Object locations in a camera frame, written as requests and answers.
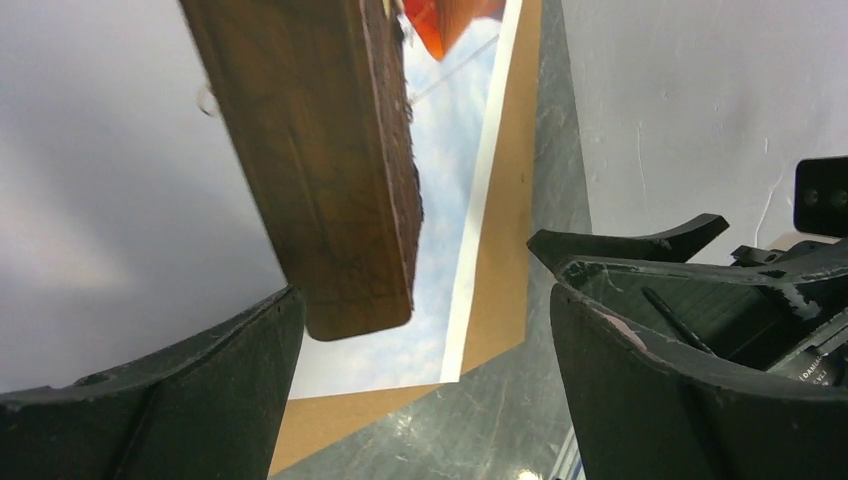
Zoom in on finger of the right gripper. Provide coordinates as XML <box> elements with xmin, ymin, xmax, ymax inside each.
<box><xmin>527</xmin><ymin>214</ymin><xmax>729</xmax><ymax>272</ymax></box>

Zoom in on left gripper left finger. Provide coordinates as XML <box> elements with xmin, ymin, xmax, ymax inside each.
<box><xmin>1</xmin><ymin>288</ymin><xmax>306</xmax><ymax>479</ymax></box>

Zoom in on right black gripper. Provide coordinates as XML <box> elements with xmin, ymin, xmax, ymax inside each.
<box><xmin>559</xmin><ymin>156</ymin><xmax>847</xmax><ymax>386</ymax></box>

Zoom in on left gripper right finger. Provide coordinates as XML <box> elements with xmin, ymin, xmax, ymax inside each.
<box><xmin>550</xmin><ymin>284</ymin><xmax>847</xmax><ymax>479</ymax></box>

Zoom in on brown frame backing board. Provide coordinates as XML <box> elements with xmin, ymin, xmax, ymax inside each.
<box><xmin>270</xmin><ymin>1</ymin><xmax>543</xmax><ymax>479</ymax></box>

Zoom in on hot air balloon photo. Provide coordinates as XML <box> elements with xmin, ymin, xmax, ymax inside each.
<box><xmin>0</xmin><ymin>0</ymin><xmax>525</xmax><ymax>400</ymax></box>

